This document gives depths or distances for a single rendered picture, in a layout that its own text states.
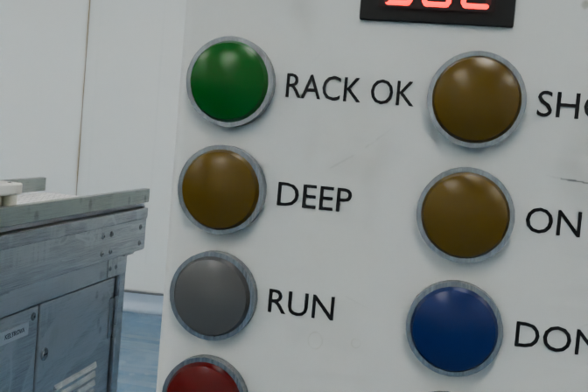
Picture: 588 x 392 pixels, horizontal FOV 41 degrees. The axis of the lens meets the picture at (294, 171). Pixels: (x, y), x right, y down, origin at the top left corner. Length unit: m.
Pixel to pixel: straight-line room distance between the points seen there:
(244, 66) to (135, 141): 3.98
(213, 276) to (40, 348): 1.38
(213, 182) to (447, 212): 0.08
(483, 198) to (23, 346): 1.38
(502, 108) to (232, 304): 0.11
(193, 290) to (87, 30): 4.10
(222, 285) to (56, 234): 1.25
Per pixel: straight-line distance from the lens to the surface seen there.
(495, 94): 0.24
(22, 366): 1.59
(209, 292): 0.26
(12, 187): 1.39
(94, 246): 1.65
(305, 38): 0.26
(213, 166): 0.26
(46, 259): 1.49
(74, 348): 1.76
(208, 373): 0.27
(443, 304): 0.25
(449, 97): 0.24
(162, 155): 4.20
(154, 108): 4.21
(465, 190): 0.24
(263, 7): 0.26
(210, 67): 0.26
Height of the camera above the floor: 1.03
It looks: 3 degrees down
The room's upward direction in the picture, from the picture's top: 5 degrees clockwise
